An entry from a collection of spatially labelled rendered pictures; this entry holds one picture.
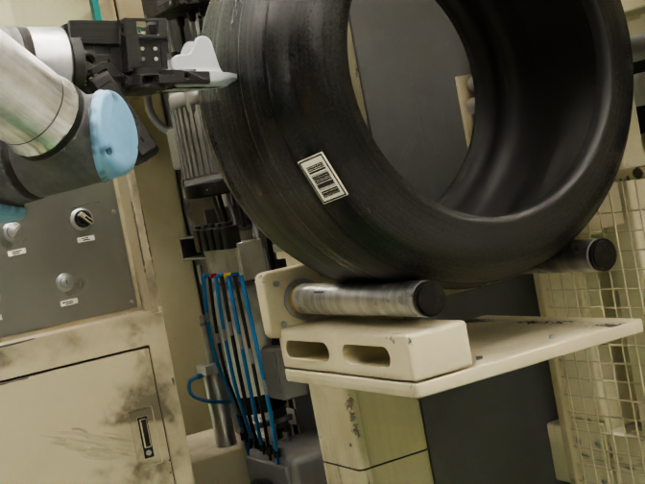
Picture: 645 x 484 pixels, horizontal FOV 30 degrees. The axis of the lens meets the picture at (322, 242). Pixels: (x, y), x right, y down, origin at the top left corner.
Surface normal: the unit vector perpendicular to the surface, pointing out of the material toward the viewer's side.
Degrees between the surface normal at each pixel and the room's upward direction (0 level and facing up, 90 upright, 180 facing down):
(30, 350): 90
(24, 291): 90
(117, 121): 89
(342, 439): 90
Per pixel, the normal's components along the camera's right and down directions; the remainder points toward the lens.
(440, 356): 0.47, -0.04
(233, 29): -0.88, -0.13
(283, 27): -0.33, -0.07
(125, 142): 0.93, -0.17
